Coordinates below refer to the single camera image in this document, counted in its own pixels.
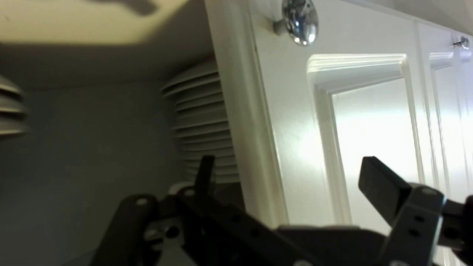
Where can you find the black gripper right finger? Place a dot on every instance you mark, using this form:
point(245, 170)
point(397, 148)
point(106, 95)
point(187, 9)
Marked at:
point(383, 188)

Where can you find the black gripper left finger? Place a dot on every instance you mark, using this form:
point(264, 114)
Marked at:
point(204, 174)

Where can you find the stack of white plates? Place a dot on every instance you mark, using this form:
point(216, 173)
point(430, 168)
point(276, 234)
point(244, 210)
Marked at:
point(199, 120)

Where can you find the white cabinet door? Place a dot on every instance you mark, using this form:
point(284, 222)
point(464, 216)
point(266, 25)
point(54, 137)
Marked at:
point(446, 61)
point(304, 117)

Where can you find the chrome cabinet knob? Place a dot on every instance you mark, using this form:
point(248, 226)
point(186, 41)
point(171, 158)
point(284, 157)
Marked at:
point(298, 21)

